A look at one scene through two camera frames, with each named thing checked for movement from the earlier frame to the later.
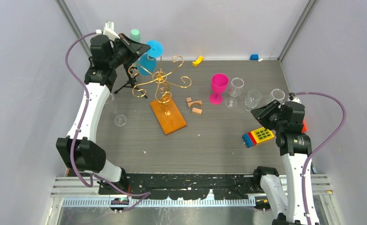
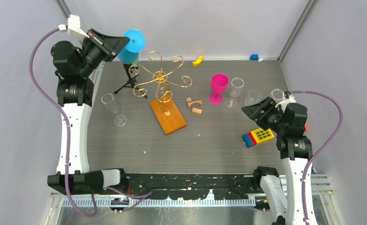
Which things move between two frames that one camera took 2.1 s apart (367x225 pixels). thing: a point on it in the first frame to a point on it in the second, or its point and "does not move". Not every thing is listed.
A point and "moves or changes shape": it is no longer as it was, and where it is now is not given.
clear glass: [251, 101] does not move
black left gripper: [134, 48] to [110, 46]
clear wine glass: [278, 94] does not move
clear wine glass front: [235, 90] does not move
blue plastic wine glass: [147, 62] moves or changes shape
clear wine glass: [120, 120] does not move
